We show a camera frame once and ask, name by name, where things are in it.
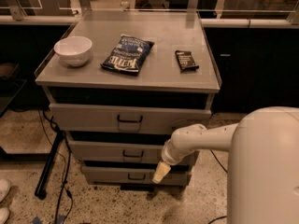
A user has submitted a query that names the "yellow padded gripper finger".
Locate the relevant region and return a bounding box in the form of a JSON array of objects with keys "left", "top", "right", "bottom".
[{"left": 152, "top": 161, "right": 171, "bottom": 184}]

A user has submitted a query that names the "grey drawer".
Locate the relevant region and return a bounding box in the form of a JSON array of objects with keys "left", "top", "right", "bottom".
[
  {"left": 50, "top": 104, "right": 211, "bottom": 134},
  {"left": 81, "top": 166, "right": 191, "bottom": 186},
  {"left": 67, "top": 140, "right": 200, "bottom": 166}
]

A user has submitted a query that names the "white horizontal rail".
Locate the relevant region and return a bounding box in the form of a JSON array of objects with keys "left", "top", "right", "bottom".
[{"left": 0, "top": 15, "right": 299, "bottom": 29}]

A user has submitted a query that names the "black stand leg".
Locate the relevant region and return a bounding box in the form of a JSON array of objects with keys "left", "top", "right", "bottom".
[{"left": 35, "top": 131, "right": 63, "bottom": 200}]

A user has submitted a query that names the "grey top drawer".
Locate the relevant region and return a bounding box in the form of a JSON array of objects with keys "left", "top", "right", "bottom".
[{"left": 50, "top": 104, "right": 211, "bottom": 134}]

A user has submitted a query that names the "dark snack bar wrapper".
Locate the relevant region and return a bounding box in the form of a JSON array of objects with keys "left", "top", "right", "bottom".
[{"left": 175, "top": 50, "right": 199, "bottom": 72}]

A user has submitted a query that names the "clear water bottle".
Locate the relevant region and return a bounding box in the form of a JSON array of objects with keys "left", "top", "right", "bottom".
[{"left": 121, "top": 0, "right": 130, "bottom": 10}]

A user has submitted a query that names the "white shoe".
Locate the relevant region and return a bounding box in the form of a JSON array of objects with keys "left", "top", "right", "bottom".
[
  {"left": 0, "top": 207, "right": 10, "bottom": 224},
  {"left": 0, "top": 178, "right": 11, "bottom": 202}
]

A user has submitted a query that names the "black cable left floor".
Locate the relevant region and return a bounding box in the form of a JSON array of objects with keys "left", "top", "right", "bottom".
[{"left": 37, "top": 109, "right": 75, "bottom": 224}]

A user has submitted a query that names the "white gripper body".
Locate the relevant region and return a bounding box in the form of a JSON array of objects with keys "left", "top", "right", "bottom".
[{"left": 161, "top": 140, "right": 187, "bottom": 165}]

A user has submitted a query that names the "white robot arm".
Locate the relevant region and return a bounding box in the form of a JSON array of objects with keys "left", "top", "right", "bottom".
[{"left": 152, "top": 106, "right": 299, "bottom": 224}]

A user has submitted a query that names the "white shoe lower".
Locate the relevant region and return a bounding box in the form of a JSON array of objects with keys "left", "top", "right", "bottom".
[{"left": 0, "top": 207, "right": 10, "bottom": 224}]

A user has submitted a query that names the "grey drawer cabinet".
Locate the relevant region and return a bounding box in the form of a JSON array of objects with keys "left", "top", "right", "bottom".
[{"left": 35, "top": 10, "right": 222, "bottom": 192}]

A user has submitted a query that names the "grey bottom drawer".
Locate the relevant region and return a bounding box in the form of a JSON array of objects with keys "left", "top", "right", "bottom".
[{"left": 81, "top": 166, "right": 191, "bottom": 186}]

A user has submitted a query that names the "blue Kettle chips bag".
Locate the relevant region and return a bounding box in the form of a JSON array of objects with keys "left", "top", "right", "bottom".
[{"left": 101, "top": 35, "right": 154, "bottom": 76}]

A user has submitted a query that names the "white bowl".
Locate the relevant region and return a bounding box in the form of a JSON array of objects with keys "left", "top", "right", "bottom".
[{"left": 54, "top": 36, "right": 93, "bottom": 67}]

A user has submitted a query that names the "black floor cable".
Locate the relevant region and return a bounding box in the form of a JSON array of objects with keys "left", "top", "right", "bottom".
[{"left": 207, "top": 148, "right": 229, "bottom": 224}]

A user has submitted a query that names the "white shoe upper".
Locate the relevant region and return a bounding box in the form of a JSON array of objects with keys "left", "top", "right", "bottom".
[{"left": 0, "top": 178, "right": 11, "bottom": 202}]

